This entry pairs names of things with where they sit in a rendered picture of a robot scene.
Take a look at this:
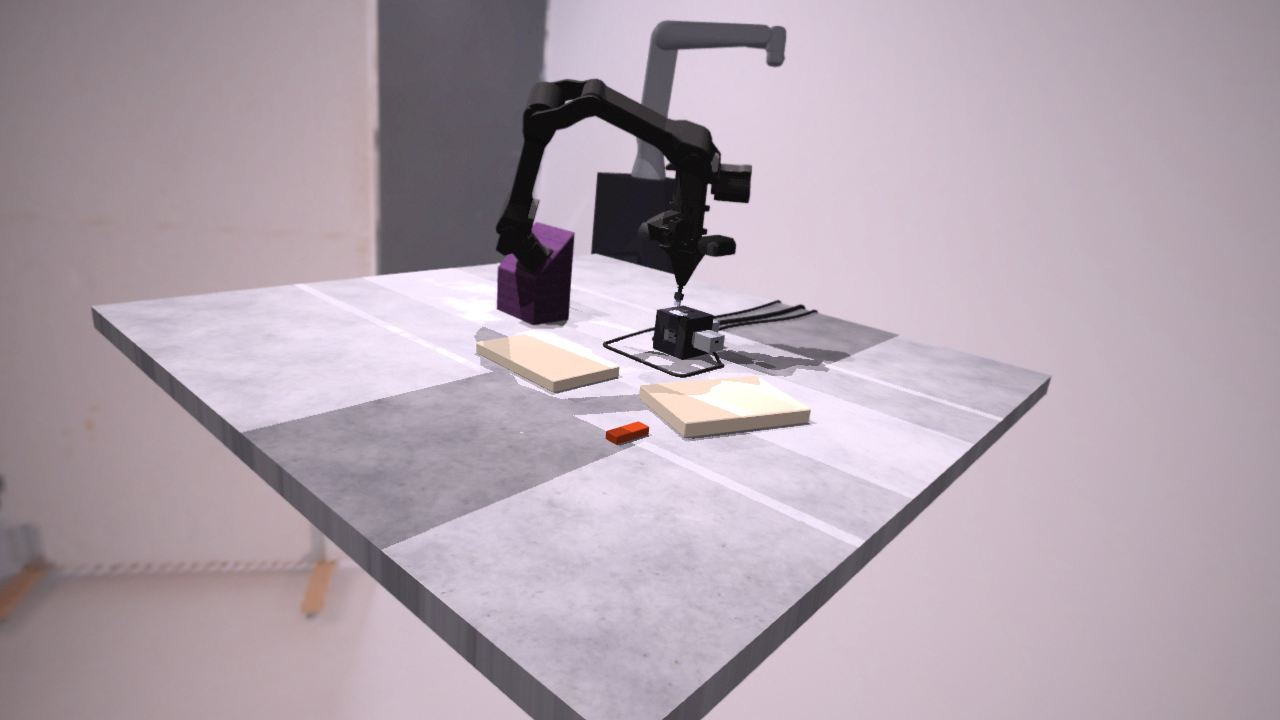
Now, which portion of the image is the orange rectangular block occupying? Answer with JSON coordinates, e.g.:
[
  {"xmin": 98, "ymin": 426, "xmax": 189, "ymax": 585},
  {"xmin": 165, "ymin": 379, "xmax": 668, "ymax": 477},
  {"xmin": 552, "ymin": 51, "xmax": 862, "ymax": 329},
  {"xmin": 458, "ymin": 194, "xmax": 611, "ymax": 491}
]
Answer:
[{"xmin": 605, "ymin": 421, "xmax": 649, "ymax": 445}]

